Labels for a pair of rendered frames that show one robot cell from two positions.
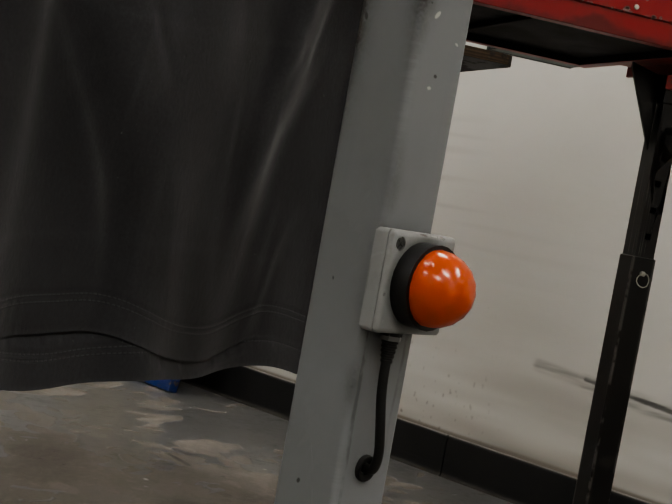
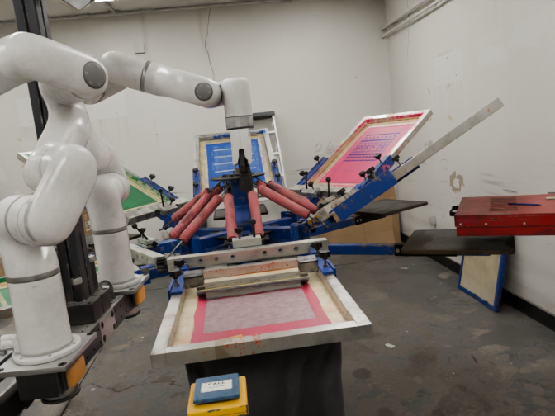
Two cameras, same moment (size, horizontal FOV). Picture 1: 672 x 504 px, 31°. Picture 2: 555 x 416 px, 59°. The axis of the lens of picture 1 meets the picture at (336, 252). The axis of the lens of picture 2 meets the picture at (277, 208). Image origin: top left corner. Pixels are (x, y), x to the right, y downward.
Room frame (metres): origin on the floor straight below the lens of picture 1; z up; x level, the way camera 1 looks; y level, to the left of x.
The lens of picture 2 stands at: (-0.02, -0.85, 1.52)
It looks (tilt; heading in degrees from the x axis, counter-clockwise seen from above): 9 degrees down; 43
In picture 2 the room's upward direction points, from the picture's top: 6 degrees counter-clockwise
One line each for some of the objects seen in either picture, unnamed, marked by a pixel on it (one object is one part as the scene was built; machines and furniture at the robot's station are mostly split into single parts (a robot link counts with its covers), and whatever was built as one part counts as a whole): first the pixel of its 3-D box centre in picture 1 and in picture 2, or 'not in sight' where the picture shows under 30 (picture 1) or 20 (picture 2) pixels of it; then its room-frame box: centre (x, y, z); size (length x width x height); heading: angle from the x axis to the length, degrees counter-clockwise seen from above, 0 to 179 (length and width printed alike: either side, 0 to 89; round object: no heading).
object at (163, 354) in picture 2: not in sight; (255, 297); (1.08, 0.32, 0.97); 0.79 x 0.58 x 0.04; 48
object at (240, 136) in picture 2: not in sight; (242, 144); (0.93, 0.13, 1.49); 0.10 x 0.07 x 0.11; 42
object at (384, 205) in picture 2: not in sight; (335, 224); (2.45, 0.96, 0.91); 1.34 x 0.40 x 0.08; 168
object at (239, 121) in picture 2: not in sight; (239, 122); (0.93, 0.14, 1.55); 0.09 x 0.07 x 0.03; 42
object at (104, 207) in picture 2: not in sight; (106, 202); (0.67, 0.44, 1.37); 0.13 x 0.10 x 0.16; 42
